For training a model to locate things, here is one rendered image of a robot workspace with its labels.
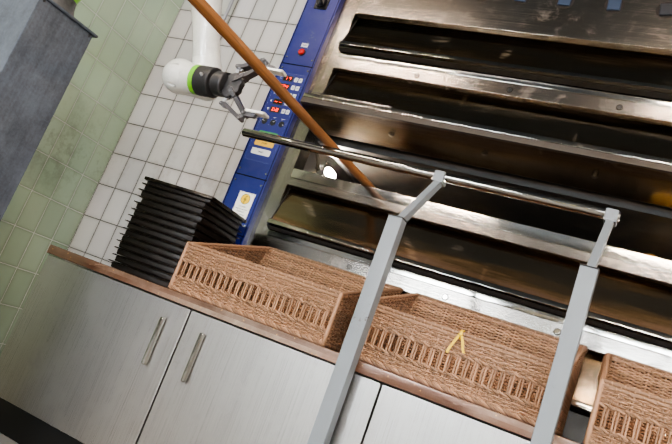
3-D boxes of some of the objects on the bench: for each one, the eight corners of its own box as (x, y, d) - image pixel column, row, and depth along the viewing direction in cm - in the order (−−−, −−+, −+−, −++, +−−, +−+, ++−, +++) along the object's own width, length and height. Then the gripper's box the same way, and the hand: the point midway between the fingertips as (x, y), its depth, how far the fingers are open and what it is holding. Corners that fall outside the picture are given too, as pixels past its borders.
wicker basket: (388, 372, 216) (415, 291, 222) (565, 439, 192) (589, 346, 198) (336, 352, 174) (371, 253, 180) (555, 434, 149) (587, 317, 155)
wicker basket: (240, 316, 242) (268, 246, 249) (379, 368, 217) (406, 289, 224) (163, 286, 200) (199, 202, 206) (324, 347, 175) (359, 249, 181)
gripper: (238, 53, 204) (297, 62, 194) (206, 125, 199) (265, 139, 189) (226, 40, 198) (286, 49, 188) (193, 114, 192) (253, 127, 182)
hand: (272, 93), depth 189 cm, fingers open, 13 cm apart
